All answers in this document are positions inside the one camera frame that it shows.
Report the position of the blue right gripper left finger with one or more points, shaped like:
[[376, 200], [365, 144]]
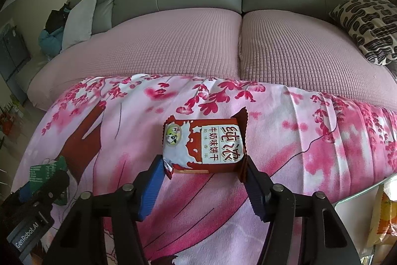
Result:
[[147, 187]]

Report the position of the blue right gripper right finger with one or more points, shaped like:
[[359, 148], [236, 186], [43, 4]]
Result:
[[258, 186]]

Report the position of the green cracker packet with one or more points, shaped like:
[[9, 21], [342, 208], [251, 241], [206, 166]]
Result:
[[40, 175]]

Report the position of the red milk biscuit packet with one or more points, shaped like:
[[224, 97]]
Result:
[[204, 146]]

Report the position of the orange beige snack packet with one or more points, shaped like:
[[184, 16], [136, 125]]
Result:
[[382, 228]]

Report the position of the pink cartoon blanket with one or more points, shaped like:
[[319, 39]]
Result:
[[109, 129]]

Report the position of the white tray with green rim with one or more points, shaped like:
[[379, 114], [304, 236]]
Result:
[[355, 213]]

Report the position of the pink sofa seat cover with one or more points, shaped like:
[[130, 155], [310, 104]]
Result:
[[270, 46]]

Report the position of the dark cabinet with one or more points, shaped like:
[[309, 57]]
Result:
[[14, 55]]

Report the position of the teal bag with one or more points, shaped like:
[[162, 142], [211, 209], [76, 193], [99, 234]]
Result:
[[51, 43]]

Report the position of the light grey cushion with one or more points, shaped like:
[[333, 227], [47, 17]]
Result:
[[78, 27]]

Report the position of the black beige patterned pillow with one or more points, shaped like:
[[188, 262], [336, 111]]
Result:
[[372, 26]]

